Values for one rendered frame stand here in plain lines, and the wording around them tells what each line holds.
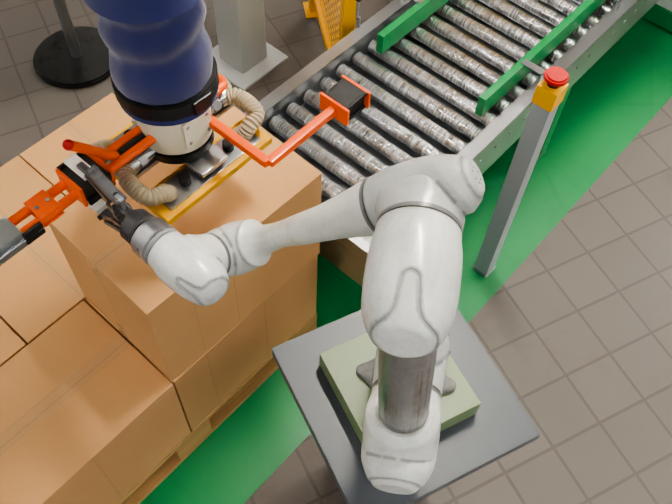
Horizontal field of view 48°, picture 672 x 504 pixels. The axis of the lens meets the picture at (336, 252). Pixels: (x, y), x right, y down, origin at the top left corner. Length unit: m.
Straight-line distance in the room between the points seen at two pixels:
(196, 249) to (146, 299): 0.38
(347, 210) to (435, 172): 0.17
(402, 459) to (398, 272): 0.61
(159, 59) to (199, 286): 0.44
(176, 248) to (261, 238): 0.17
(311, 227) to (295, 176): 0.75
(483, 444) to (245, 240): 0.79
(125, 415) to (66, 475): 0.21
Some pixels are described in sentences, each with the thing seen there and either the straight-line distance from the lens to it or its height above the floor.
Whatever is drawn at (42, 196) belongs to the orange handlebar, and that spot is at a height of 1.25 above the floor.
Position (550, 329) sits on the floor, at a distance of 2.99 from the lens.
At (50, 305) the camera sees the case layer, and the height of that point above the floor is 0.54.
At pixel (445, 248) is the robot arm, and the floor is 1.65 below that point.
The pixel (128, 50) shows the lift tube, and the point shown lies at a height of 1.52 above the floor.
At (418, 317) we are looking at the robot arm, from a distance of 1.03.
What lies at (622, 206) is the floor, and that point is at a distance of 3.42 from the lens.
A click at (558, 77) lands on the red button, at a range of 2.26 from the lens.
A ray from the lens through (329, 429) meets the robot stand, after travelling 1.89.
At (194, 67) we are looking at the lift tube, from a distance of 1.59.
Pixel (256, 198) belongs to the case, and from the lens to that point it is 1.99.
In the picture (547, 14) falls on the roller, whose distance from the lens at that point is 3.27.
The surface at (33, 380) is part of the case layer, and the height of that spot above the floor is 0.54.
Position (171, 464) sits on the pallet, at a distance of 2.67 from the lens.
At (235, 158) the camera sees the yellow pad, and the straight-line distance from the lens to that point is 1.83.
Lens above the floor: 2.53
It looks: 57 degrees down
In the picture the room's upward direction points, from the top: 4 degrees clockwise
